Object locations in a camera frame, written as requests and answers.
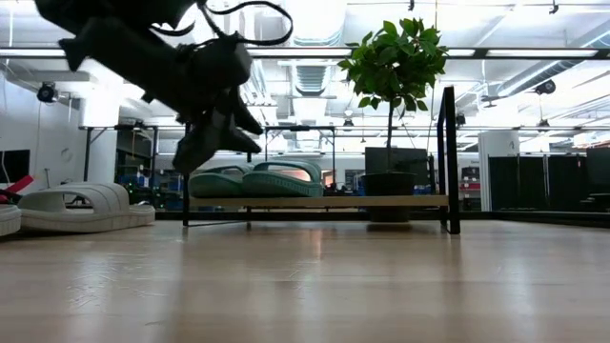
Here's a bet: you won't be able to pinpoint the black background monitor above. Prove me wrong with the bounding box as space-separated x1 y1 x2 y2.
364 147 429 175

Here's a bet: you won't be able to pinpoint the green plant in black pot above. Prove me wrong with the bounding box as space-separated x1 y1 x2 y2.
336 17 450 223

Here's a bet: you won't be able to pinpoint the black partition panels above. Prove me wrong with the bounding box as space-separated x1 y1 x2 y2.
488 147 610 213

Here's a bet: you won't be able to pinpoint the black background rig frame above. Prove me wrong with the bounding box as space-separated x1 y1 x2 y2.
78 124 159 183

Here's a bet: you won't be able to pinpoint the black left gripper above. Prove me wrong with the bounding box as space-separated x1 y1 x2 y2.
172 35 265 175

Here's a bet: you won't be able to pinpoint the black table rail frame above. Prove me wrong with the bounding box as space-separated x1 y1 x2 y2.
154 210 610 229

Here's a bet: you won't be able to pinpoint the black wall monitor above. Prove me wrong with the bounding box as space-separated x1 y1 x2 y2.
0 150 31 185

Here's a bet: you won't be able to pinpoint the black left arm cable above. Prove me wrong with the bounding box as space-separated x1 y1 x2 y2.
152 0 295 49

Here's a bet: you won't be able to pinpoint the red object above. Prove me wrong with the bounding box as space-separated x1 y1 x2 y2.
0 174 37 204

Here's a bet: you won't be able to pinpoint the wooden shelf black metal frame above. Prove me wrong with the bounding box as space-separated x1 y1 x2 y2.
182 85 462 235

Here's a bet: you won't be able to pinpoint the light grey rubber slide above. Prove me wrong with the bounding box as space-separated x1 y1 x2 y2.
17 181 156 233
0 204 23 237

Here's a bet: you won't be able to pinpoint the teal rubber slide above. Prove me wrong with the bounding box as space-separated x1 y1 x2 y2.
241 160 325 198
189 164 256 199

